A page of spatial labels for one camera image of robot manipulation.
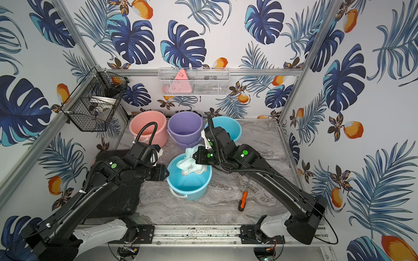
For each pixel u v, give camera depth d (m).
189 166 0.65
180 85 0.90
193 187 0.71
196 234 0.76
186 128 1.06
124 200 0.78
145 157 0.54
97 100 0.78
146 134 0.91
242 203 0.81
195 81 0.94
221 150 0.48
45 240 0.37
